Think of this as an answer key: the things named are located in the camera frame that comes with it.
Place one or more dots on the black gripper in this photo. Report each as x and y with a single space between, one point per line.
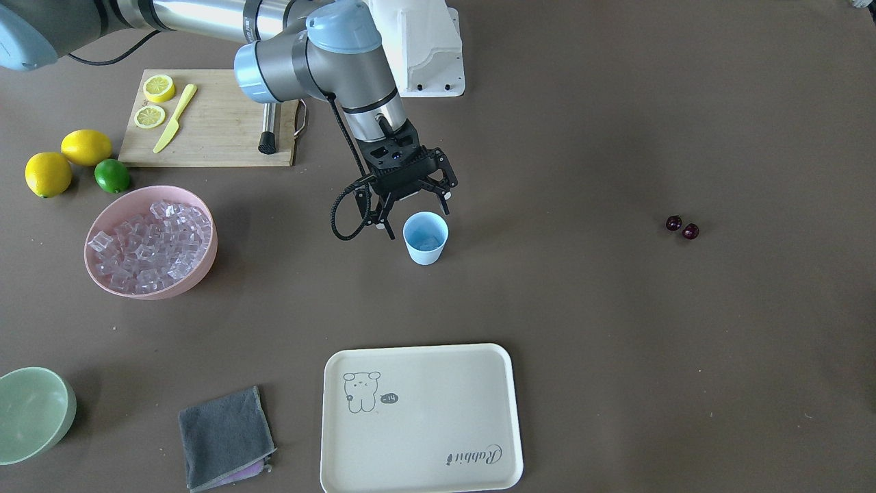
445 175

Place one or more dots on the dark red cherry pair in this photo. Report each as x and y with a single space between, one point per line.
690 231

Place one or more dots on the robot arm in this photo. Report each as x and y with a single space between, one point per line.
328 50

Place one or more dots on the light blue plastic cup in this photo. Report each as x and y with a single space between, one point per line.
425 235

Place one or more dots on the pile of ice cubes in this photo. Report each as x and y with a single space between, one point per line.
151 251

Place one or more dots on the steel muddler black tip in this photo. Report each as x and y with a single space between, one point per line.
269 130

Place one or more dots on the wooden cutting board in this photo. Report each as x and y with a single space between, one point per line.
219 127

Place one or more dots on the cream rabbit tray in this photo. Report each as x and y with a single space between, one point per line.
420 419

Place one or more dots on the yellow plastic knife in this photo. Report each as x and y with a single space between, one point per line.
172 126

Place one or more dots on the pink bowl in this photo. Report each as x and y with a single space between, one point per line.
138 201

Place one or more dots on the upper lemon slice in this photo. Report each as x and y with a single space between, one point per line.
159 88

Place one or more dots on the lower lemon half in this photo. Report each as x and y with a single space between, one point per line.
149 117

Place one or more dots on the green lime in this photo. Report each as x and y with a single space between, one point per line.
112 176

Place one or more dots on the grey folded cloth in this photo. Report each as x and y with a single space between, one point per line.
225 440

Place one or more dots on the whole yellow lemon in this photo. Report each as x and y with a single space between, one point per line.
86 147

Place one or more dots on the mint green bowl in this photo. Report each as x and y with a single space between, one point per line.
38 407

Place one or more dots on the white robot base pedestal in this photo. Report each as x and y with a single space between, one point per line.
423 46

